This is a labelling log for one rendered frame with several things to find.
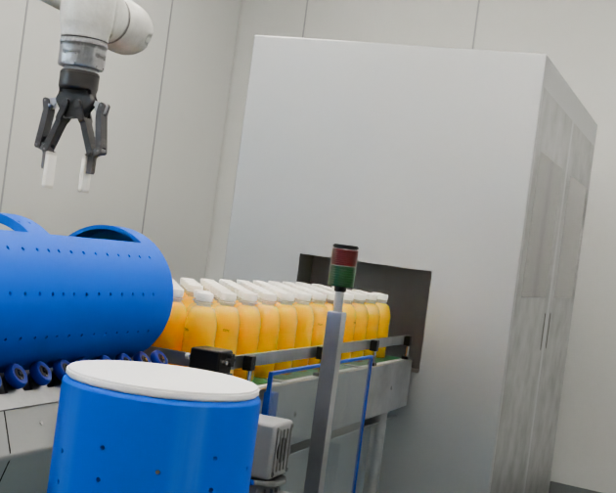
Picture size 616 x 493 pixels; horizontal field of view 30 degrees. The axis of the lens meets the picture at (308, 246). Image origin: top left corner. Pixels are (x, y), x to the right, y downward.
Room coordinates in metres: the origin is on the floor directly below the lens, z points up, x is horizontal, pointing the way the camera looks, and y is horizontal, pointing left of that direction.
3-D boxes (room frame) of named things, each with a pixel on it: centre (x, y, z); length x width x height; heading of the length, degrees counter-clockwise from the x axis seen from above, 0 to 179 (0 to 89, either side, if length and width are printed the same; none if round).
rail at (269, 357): (3.22, -0.11, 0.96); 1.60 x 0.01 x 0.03; 160
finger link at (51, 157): (2.19, 0.51, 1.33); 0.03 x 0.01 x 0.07; 160
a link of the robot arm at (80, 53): (2.18, 0.48, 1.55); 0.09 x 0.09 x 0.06
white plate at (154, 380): (1.63, 0.18, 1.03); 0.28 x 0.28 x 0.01
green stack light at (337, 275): (2.70, -0.09, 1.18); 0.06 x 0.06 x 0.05
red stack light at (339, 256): (2.70, -0.09, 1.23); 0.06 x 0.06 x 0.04
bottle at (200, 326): (2.53, 0.21, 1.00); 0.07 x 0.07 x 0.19
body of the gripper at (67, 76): (2.18, 0.48, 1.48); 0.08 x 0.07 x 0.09; 70
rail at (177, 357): (2.54, 0.35, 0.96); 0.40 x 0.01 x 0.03; 70
